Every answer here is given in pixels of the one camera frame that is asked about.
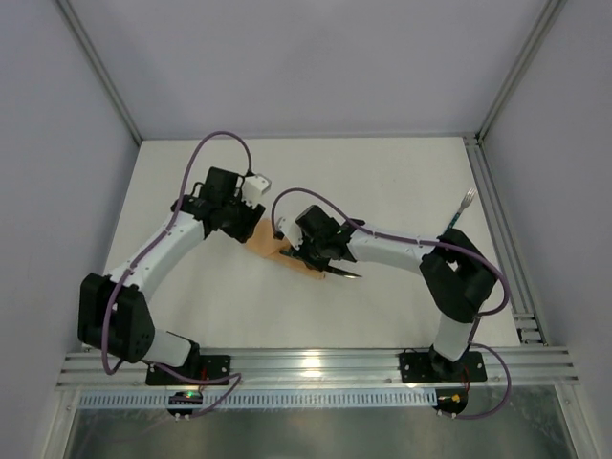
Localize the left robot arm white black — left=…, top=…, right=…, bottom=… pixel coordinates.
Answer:
left=77, top=167, right=272, bottom=368

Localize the aluminium rail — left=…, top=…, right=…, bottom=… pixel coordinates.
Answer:
left=55, top=346, right=579, bottom=390
left=464, top=134, right=549, bottom=346

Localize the slotted grey cable duct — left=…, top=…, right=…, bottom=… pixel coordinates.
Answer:
left=77, top=386, right=435, bottom=410

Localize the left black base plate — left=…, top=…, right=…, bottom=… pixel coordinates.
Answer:
left=145, top=354, right=231, bottom=386

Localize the right side aluminium rail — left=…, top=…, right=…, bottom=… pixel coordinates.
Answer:
left=464, top=134, right=549, bottom=346

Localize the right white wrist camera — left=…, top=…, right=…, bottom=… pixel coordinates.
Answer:
left=273, top=217, right=303, bottom=250

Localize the front aluminium rail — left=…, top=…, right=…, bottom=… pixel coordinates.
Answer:
left=55, top=346, right=579, bottom=390

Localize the left corner aluminium post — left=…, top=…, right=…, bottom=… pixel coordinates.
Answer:
left=54, top=0, right=143, bottom=146

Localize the green handled fork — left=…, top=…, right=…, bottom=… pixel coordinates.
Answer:
left=447, top=187, right=478, bottom=230

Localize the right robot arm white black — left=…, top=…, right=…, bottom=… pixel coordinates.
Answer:
left=284, top=205, right=500, bottom=381

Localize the right corner aluminium post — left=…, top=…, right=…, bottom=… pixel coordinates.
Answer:
left=475, top=0, right=566, bottom=142

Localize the corner aluminium post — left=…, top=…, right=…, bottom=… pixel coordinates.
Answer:
left=475, top=0, right=566, bottom=142
left=54, top=0, right=143, bottom=146

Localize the beige satin napkin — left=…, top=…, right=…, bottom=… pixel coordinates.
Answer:
left=245, top=218, right=325, bottom=280

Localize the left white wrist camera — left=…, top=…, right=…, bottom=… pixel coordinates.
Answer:
left=242, top=174, right=272, bottom=208

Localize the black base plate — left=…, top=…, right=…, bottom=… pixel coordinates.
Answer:
left=145, top=354, right=231, bottom=386
left=398, top=348, right=488, bottom=383

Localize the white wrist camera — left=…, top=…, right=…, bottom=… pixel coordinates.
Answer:
left=273, top=217, right=303, bottom=250
left=242, top=174, right=272, bottom=208

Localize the left controller board with led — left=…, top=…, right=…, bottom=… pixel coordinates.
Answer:
left=165, top=390, right=203, bottom=418

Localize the green handled knife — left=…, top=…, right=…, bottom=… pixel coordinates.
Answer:
left=280, top=247, right=361, bottom=279

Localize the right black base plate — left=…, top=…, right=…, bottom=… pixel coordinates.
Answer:
left=398, top=348, right=488, bottom=383

